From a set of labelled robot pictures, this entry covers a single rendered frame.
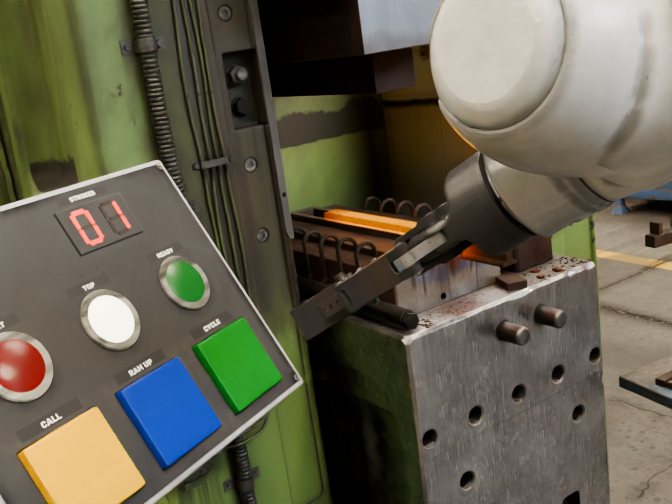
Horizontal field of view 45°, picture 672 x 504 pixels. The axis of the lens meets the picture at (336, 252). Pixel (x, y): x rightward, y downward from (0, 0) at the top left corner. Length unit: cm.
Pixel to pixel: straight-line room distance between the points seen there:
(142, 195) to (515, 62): 55
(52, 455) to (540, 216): 39
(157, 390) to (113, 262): 13
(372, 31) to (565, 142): 71
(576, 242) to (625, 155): 120
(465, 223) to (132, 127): 56
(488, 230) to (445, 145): 91
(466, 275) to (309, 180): 49
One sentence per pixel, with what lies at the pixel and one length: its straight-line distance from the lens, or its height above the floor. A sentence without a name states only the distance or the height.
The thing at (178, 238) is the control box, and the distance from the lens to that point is 83.
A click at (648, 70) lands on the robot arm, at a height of 127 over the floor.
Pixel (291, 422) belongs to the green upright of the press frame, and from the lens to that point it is 123.
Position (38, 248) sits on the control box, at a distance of 74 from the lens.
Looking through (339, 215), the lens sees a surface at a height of 101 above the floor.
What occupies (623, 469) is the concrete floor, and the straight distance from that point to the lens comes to 253.
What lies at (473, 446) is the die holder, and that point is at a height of 72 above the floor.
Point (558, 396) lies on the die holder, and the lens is 129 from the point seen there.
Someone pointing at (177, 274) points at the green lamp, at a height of 110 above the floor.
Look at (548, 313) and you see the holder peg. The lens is 119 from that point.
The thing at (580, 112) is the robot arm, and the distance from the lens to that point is 35.
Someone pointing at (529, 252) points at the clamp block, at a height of 94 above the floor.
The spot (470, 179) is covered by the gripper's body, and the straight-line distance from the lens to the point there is 59.
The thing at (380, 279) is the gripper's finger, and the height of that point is 112.
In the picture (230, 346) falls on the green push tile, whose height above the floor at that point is 103.
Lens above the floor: 130
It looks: 15 degrees down
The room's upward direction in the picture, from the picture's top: 8 degrees counter-clockwise
